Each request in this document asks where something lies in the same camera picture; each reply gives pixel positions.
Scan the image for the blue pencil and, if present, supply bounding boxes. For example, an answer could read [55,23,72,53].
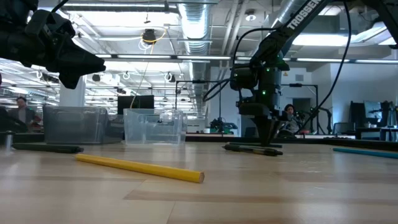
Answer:
[332,147,398,160]

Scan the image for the grey translucent plastic bin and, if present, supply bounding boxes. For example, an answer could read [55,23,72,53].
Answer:
[42,105,123,145]

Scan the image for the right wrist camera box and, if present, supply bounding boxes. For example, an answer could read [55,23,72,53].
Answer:
[231,66,259,91]

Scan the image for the long black arm cable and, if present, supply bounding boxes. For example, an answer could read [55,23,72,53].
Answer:
[298,0,353,134]

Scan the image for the black pen with clip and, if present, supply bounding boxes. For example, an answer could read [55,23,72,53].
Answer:
[222,144,284,157]

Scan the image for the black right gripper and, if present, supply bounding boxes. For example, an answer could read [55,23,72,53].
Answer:
[238,70,290,147]

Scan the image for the yellow hanging cable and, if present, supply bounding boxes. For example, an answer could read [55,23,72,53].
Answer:
[129,29,168,110]

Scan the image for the yellow pencil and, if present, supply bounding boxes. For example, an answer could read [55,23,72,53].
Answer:
[75,153,206,184]

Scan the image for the slim black pen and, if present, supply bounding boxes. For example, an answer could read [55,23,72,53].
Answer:
[228,141,284,149]

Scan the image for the looped black arm cable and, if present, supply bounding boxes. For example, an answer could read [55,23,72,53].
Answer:
[202,27,278,103]

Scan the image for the clear plastic bin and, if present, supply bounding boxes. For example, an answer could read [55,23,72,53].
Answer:
[123,108,188,146]

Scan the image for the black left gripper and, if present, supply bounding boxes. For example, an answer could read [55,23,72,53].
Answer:
[18,9,107,90]

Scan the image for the person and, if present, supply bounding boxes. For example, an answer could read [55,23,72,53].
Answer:
[279,103,304,135]
[7,96,43,126]

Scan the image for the silver ventilation duct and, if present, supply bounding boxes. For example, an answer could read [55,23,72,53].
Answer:
[176,0,216,116]

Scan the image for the black computer monitor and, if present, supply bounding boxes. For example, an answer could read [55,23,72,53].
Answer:
[117,95,155,116]

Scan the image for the small metal post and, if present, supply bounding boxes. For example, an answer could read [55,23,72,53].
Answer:
[4,130,16,151]

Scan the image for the background desk monitors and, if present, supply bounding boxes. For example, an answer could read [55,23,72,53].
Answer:
[349,100,398,129]

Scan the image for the black overhead camera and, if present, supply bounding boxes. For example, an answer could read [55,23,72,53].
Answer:
[142,28,157,45]

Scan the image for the green background machine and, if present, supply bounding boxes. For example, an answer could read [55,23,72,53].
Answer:
[209,118,239,135]

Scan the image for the rig light bar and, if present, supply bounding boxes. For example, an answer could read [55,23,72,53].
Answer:
[93,53,398,65]

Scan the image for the dark green pencil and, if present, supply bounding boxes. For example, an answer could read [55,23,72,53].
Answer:
[11,142,85,154]

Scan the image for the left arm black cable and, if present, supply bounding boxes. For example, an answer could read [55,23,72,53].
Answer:
[50,0,70,14]

